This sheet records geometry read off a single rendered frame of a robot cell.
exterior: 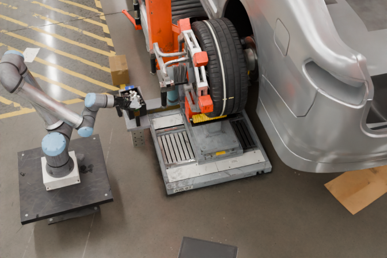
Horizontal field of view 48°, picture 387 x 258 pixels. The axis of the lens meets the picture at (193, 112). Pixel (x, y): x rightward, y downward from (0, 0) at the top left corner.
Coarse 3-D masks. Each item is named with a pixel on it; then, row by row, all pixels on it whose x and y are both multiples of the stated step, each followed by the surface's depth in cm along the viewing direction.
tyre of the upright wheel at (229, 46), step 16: (208, 32) 276; (224, 32) 275; (208, 48) 269; (224, 48) 270; (240, 48) 272; (208, 64) 270; (224, 64) 270; (240, 64) 271; (240, 80) 274; (240, 96) 280; (208, 112) 295; (224, 112) 291
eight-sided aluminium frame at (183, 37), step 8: (184, 32) 285; (192, 32) 285; (184, 40) 306; (192, 40) 283; (184, 48) 315; (192, 48) 273; (184, 56) 321; (192, 56) 271; (200, 80) 275; (184, 88) 321; (192, 88) 321; (200, 88) 273; (192, 96) 319; (192, 104) 310
